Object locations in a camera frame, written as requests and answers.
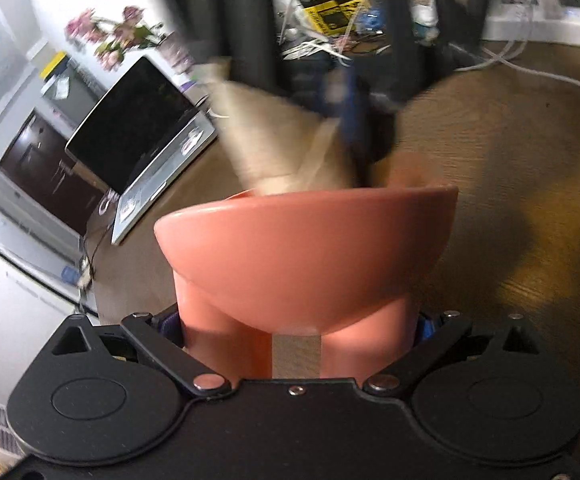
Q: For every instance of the pink footed bowl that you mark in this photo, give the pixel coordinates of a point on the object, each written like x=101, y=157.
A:
x=339, y=265

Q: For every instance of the beige cleaning cloth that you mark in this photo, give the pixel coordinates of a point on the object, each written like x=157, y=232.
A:
x=274, y=145

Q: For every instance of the dark glass cabinet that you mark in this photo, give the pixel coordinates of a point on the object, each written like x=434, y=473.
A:
x=36, y=161

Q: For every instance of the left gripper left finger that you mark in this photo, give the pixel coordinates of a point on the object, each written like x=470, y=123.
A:
x=159, y=337

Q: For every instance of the white power strip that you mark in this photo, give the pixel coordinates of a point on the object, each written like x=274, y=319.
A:
x=516, y=20

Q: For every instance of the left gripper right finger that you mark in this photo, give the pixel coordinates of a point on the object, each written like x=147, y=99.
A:
x=406, y=372

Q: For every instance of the silver laptop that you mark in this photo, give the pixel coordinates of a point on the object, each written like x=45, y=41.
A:
x=138, y=139

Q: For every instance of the pink artificial flowers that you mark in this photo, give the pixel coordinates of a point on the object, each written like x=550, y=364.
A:
x=114, y=39

